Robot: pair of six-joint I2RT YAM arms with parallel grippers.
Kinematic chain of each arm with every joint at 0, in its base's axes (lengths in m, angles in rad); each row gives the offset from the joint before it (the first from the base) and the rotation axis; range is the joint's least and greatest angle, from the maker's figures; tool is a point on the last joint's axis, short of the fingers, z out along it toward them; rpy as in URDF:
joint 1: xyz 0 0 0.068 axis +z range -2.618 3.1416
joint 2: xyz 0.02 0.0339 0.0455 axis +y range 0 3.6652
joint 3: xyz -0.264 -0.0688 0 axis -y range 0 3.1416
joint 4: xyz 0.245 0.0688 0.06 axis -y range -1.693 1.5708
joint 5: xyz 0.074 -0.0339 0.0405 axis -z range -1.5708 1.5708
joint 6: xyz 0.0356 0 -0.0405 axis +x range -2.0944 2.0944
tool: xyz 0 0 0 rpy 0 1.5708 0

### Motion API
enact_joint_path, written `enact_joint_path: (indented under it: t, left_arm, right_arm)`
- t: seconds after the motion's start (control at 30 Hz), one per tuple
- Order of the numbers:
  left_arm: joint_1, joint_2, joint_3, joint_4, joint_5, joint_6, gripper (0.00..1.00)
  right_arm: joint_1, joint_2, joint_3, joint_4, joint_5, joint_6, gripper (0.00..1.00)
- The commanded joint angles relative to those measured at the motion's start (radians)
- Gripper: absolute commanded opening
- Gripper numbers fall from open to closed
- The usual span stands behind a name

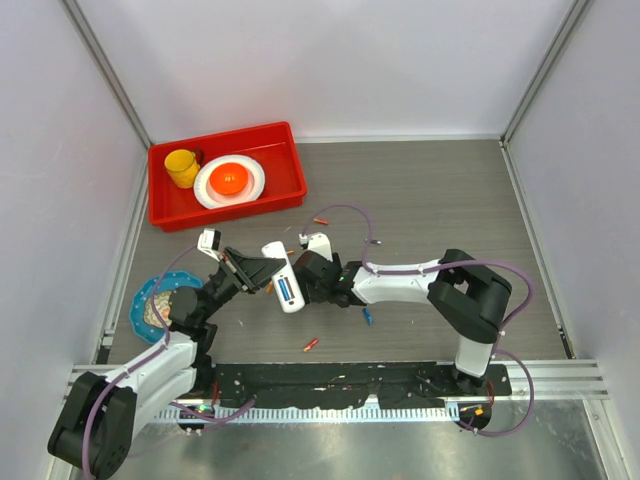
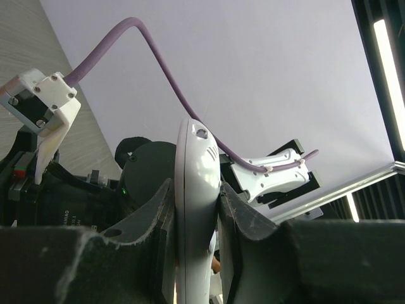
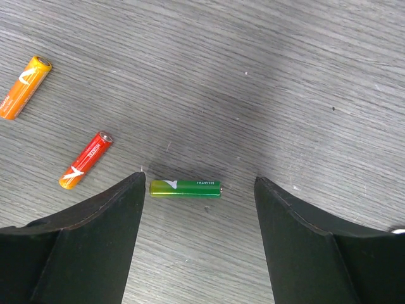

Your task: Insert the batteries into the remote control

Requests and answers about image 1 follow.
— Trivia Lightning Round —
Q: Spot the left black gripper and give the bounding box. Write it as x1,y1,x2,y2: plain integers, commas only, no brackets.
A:
198,247,286,322

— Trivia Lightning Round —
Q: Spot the white remote control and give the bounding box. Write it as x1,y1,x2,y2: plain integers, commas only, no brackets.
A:
261,241,305,314

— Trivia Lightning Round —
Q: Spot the blue battery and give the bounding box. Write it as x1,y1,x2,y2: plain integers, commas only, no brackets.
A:
278,277,294,303
362,308,374,326

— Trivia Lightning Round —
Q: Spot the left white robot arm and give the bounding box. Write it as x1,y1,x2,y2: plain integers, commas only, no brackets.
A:
47,242,290,479

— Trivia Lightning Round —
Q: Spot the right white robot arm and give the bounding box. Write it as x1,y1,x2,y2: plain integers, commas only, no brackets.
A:
293,249,512,395

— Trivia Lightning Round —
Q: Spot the red orange battery lower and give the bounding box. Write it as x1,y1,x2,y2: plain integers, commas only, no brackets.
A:
302,338,319,352

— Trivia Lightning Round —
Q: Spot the white paper plate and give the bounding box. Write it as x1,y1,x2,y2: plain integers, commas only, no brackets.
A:
193,155,266,210

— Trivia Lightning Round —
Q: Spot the orange bowl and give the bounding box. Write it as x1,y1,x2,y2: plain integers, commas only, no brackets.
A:
208,162,249,196

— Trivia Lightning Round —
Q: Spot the blue patterned plate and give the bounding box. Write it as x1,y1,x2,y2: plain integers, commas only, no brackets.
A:
129,270,203,344

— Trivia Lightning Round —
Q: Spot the red plastic bin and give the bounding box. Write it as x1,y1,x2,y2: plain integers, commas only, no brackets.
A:
148,121,307,232

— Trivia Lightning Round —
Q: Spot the yellow mug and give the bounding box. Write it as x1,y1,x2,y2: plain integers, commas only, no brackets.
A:
164,149,204,189

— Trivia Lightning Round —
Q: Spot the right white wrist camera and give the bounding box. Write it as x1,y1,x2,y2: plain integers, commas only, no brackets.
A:
298,232,333,262

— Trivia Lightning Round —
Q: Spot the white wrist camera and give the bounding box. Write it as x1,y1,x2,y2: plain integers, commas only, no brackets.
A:
298,232,333,262
197,228,222,262

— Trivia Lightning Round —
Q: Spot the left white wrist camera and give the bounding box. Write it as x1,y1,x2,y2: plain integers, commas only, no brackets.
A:
197,228,222,262

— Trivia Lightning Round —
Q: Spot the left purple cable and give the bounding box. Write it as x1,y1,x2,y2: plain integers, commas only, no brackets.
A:
82,244,259,480

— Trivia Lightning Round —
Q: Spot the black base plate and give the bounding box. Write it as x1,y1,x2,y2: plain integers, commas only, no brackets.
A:
212,362,512,410

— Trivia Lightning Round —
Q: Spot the white slotted cable duct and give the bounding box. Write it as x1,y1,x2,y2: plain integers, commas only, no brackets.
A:
159,403,460,424

